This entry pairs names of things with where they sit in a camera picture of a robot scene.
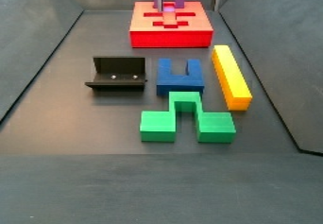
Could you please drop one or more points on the red slotted base block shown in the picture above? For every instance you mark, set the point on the red slotted base block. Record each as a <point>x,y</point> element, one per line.
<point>175,28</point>

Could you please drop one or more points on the black angle bracket fixture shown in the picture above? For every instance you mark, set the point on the black angle bracket fixture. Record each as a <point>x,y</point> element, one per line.
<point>119,72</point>

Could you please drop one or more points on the blue U-shaped block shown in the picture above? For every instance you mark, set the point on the blue U-shaped block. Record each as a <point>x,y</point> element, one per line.
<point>191,82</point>

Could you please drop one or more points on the yellow long bar block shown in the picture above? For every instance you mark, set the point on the yellow long bar block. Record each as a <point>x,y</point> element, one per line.
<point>234,87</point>

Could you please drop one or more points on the green zigzag block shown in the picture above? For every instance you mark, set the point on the green zigzag block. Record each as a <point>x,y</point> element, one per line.
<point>214,127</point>

